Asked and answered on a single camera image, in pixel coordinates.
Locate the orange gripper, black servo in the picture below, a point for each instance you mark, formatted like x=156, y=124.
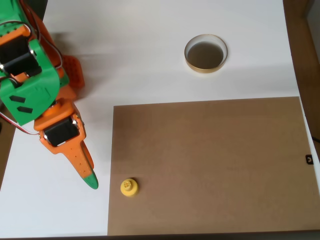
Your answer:
x=60, y=133

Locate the small yellow bottle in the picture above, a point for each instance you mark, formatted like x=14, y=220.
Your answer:
x=129, y=188

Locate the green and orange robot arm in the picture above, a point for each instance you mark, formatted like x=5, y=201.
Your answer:
x=32, y=87

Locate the orange robot base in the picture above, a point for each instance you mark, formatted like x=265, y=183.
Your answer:
x=75, y=72

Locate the round gold-rimmed dish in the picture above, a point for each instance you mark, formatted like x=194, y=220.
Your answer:
x=205, y=56

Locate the brown rectangular board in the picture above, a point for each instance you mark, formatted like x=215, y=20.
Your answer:
x=207, y=165

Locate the small black tag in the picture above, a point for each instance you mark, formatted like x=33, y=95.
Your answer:
x=309, y=159

